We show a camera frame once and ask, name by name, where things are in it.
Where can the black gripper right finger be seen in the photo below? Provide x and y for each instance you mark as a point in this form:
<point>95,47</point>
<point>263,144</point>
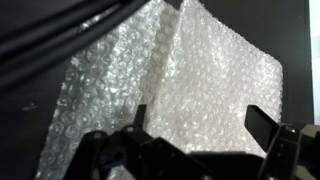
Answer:
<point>276,143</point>

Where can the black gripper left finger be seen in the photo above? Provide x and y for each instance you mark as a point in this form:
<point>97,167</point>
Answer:
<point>140,153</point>

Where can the clear bubble wrap sheet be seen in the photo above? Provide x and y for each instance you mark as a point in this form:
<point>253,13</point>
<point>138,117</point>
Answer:
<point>206,83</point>

